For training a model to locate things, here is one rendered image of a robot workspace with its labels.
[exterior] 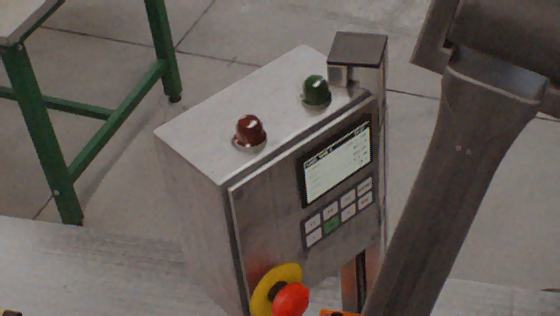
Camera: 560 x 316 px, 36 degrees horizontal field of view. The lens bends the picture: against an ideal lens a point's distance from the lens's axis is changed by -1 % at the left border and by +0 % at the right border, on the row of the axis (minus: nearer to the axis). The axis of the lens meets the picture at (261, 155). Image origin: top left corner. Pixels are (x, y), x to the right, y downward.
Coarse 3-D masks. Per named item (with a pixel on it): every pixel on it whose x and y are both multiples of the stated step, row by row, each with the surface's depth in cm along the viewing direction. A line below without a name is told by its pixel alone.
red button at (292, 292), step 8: (272, 288) 75; (280, 288) 75; (288, 288) 74; (296, 288) 74; (304, 288) 74; (272, 296) 75; (280, 296) 74; (288, 296) 73; (296, 296) 74; (304, 296) 74; (272, 304) 74; (280, 304) 73; (288, 304) 73; (296, 304) 74; (304, 304) 75; (272, 312) 74; (280, 312) 74; (288, 312) 74; (296, 312) 74
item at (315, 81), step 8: (304, 80) 70; (312, 80) 70; (320, 80) 70; (304, 88) 70; (312, 88) 70; (320, 88) 70; (304, 96) 70; (312, 96) 70; (320, 96) 70; (328, 96) 71; (304, 104) 71; (312, 104) 70; (320, 104) 70; (328, 104) 71
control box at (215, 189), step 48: (240, 96) 73; (288, 96) 72; (336, 96) 72; (192, 144) 69; (288, 144) 68; (192, 192) 70; (240, 192) 66; (288, 192) 70; (336, 192) 75; (192, 240) 76; (240, 240) 69; (288, 240) 74; (336, 240) 79; (240, 288) 74
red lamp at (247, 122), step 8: (240, 120) 67; (248, 120) 67; (256, 120) 67; (240, 128) 67; (248, 128) 67; (256, 128) 67; (240, 136) 67; (248, 136) 67; (256, 136) 67; (264, 136) 68; (240, 144) 68; (248, 144) 67; (256, 144) 67; (264, 144) 68
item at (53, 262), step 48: (0, 240) 154; (48, 240) 153; (96, 240) 151; (144, 240) 150; (0, 288) 145; (48, 288) 144; (96, 288) 143; (144, 288) 142; (192, 288) 141; (336, 288) 138; (480, 288) 135
